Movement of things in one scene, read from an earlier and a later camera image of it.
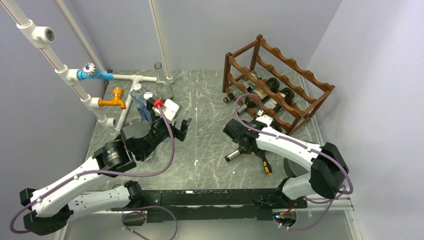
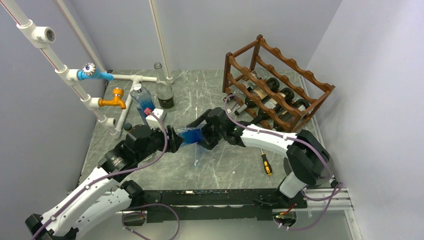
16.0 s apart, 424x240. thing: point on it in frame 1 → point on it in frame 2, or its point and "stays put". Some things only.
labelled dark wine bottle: [256, 95] stays put
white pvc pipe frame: [40, 36] stays put
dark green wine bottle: [238, 153] → [290, 117]
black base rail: [213, 205] stays put
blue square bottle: [141, 105] → [191, 136]
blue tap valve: [90, 70] stays put
